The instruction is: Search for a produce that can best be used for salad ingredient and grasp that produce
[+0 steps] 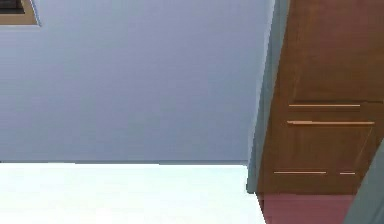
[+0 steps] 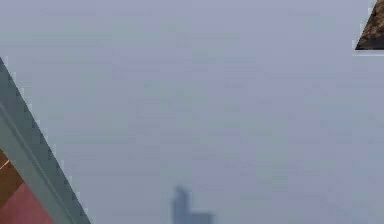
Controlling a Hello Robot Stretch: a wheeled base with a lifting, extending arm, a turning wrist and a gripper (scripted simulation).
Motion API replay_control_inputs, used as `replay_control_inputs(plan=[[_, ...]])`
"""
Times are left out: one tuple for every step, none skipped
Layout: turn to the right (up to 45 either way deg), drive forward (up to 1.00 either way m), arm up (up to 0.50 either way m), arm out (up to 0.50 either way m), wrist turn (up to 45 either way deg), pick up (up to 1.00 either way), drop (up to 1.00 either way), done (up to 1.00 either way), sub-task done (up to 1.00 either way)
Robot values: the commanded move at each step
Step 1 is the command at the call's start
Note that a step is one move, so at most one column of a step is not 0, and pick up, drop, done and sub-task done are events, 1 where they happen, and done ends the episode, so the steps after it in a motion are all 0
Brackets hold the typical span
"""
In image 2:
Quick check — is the brown framed wall picture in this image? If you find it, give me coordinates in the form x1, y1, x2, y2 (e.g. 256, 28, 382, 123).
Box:
352, 0, 384, 54

